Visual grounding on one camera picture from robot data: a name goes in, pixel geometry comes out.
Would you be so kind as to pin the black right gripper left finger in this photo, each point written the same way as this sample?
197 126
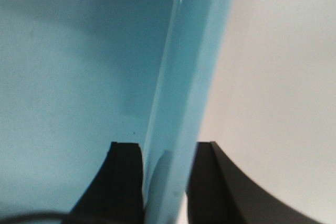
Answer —
116 191

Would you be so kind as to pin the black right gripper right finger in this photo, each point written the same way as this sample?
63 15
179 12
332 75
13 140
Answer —
223 190

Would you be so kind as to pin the light blue plastic box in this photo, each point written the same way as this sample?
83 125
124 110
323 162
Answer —
77 75

